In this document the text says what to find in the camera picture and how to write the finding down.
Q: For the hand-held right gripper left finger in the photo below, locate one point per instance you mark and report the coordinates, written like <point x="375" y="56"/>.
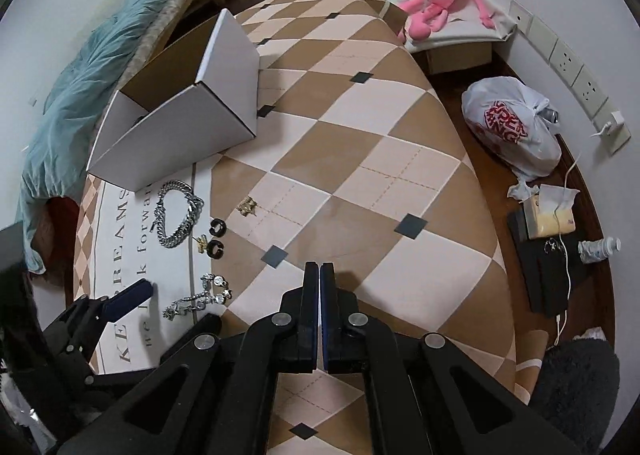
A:
<point x="313" y="315"/>

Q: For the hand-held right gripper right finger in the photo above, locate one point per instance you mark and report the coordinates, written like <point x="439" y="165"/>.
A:
<point x="327" y="315"/>

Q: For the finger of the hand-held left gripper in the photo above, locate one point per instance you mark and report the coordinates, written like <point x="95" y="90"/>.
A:
<point x="131" y="297"/>

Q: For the small gold stud earring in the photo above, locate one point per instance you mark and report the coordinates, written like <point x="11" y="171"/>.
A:
<point x="201" y="243"/>

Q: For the black hoop earring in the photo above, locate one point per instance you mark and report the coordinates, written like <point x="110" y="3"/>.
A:
<point x="221" y="228"/>
<point x="220" y="249"/>

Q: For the white cardboard box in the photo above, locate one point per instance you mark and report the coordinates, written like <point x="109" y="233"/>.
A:
<point x="165" y="135"/>

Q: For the blue blanket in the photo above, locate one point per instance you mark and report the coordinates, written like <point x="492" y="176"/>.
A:
<point x="75" y="100"/>

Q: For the crumpled white tissue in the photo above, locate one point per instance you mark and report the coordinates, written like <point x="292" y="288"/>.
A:
<point x="521" y="191"/>

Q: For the yellow tissue pack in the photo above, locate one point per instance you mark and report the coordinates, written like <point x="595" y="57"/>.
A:
<point x="547" y="222"/>

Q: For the white plastic bag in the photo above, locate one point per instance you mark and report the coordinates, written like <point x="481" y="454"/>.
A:
<point x="505" y="130"/>

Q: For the dark grey fluffy cushion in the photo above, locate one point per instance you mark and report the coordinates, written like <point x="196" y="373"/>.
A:
<point x="575" y="395"/>

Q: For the clear plastic bottle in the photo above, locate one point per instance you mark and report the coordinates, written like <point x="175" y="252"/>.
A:
<point x="597" y="250"/>

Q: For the patterned mattress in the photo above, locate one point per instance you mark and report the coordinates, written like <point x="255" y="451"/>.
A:
<point x="167" y="17"/>

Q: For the brown cardboard box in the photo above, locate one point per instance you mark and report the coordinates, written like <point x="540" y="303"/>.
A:
<point x="457" y="60"/>

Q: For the white cushion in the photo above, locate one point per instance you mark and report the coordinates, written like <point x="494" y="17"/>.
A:
<point x="472" y="34"/>

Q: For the white charger plug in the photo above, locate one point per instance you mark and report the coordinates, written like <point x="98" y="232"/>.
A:
<point x="615" y="121"/>

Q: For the white wall socket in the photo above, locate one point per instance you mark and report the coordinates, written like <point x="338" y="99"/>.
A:
<point x="589" y="91"/>
<point x="617" y="142"/>
<point x="566" y="62"/>

